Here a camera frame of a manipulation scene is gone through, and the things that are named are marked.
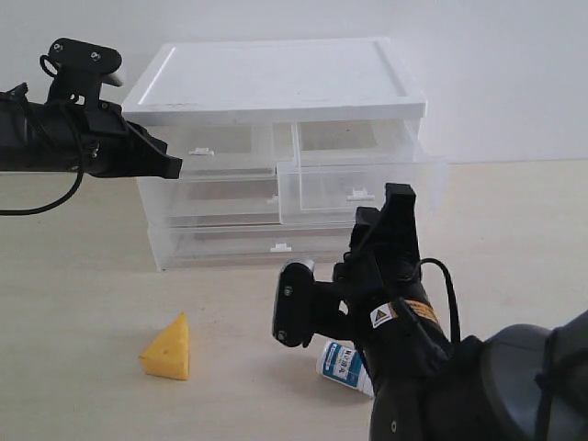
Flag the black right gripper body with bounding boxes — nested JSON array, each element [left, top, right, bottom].
[[321, 238, 441, 349]]

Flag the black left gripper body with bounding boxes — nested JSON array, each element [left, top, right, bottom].
[[27, 103, 138, 177]]

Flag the white teal medicine bottle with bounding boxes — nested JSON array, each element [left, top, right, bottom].
[[316, 341, 374, 399]]

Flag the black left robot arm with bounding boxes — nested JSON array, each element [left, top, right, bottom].
[[1, 83, 183, 179]]

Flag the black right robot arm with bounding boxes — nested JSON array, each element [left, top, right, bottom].
[[333, 184, 587, 440]]

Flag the clear middle wide drawer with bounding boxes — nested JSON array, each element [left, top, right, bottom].
[[137, 177, 279, 228]]

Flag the clear wide drawer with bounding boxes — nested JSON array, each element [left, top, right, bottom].
[[148, 223, 352, 270], [137, 177, 279, 228]]

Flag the clear bottom wide drawer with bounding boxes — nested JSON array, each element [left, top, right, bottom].
[[148, 223, 352, 270]]

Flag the white plastic drawer cabinet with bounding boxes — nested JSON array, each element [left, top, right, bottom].
[[121, 36, 428, 272]]

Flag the yellow toy cheese wedge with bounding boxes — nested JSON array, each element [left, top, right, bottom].
[[139, 312, 190, 381]]

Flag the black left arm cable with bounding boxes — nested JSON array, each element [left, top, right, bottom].
[[0, 54, 100, 217]]

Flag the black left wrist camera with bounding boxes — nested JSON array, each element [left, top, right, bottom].
[[40, 38, 124, 108]]

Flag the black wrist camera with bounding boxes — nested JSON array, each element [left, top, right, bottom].
[[272, 259, 353, 347], [40, 38, 124, 108]]

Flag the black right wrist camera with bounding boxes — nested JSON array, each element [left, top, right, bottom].
[[272, 259, 353, 347]]

